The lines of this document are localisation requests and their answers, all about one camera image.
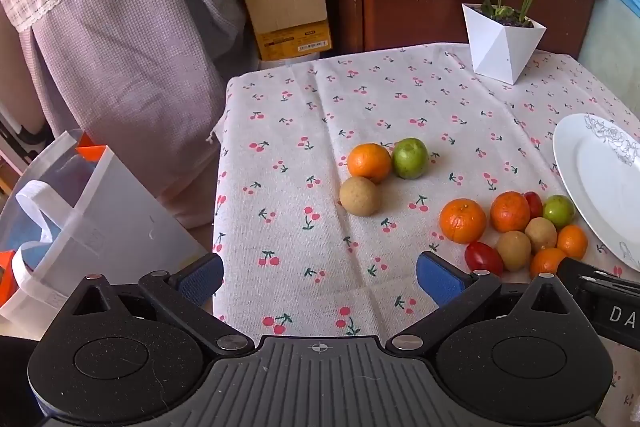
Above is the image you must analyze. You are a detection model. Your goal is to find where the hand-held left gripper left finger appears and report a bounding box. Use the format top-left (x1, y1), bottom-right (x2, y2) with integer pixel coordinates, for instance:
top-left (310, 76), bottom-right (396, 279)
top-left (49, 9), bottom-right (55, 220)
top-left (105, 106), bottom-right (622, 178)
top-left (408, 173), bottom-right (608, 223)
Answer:
top-left (62, 252), bottom-right (256, 357)

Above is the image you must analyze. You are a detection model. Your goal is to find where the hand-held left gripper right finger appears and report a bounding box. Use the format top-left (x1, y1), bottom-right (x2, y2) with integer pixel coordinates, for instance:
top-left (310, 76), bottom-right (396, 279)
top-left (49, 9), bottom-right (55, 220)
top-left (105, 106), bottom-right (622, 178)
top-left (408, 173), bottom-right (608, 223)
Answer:
top-left (385, 251), bottom-right (583, 355)

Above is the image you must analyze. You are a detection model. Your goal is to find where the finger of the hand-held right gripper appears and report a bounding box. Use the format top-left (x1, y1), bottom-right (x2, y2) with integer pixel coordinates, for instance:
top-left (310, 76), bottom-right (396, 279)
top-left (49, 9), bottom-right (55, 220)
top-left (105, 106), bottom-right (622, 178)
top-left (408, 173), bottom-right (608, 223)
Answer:
top-left (556, 257), bottom-right (626, 295)

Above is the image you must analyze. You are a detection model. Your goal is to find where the orange mandarin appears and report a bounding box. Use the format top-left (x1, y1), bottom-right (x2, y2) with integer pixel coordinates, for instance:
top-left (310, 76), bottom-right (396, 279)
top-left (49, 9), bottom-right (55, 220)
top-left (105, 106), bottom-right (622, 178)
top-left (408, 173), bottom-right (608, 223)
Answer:
top-left (490, 190), bottom-right (532, 234)
top-left (347, 143), bottom-right (393, 184)
top-left (556, 224), bottom-right (589, 260)
top-left (529, 247), bottom-right (568, 279)
top-left (439, 198), bottom-right (487, 244)

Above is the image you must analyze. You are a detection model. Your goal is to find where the red cherry tomato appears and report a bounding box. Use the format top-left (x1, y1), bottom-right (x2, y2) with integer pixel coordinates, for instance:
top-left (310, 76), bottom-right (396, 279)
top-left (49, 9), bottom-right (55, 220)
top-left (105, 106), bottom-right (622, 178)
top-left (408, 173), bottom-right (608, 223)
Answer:
top-left (465, 241), bottom-right (505, 278)
top-left (522, 191), bottom-right (544, 220)

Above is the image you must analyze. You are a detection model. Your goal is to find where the white plate with line drawing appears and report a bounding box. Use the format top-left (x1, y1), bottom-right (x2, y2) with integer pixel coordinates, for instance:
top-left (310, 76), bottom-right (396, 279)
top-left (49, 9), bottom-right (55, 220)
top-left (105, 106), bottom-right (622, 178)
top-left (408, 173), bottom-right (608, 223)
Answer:
top-left (552, 113), bottom-right (640, 273)

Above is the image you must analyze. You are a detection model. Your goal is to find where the green round fruit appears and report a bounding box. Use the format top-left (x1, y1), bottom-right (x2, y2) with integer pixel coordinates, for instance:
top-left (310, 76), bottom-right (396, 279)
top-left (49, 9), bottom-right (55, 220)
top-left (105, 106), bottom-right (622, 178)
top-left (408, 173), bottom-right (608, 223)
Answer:
top-left (391, 138), bottom-right (429, 180)
top-left (542, 194), bottom-right (576, 229)

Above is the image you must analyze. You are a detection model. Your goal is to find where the orange plastic object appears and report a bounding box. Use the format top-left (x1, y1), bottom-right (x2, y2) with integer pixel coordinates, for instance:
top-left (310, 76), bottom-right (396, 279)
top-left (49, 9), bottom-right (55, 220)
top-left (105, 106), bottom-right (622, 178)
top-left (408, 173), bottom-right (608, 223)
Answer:
top-left (0, 251), bottom-right (16, 303)
top-left (75, 132), bottom-right (108, 162)

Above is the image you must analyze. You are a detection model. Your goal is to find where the cherry print tablecloth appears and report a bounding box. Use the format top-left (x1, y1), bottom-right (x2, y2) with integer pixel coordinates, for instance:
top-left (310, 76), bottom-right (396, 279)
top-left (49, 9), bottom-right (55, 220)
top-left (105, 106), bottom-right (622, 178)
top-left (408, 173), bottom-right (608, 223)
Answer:
top-left (212, 42), bottom-right (640, 415)

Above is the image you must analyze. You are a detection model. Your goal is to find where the lilac checked cloth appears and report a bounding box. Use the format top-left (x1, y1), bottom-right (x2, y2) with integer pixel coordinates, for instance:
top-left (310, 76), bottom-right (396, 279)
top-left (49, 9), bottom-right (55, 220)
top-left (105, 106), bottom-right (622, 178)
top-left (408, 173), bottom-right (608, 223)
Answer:
top-left (20, 0), bottom-right (251, 228)

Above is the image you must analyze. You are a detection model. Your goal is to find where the open cardboard box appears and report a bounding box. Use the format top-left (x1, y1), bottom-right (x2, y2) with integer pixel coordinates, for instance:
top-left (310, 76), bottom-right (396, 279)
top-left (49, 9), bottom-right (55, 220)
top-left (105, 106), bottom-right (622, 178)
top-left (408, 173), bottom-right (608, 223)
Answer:
top-left (215, 0), bottom-right (333, 62)

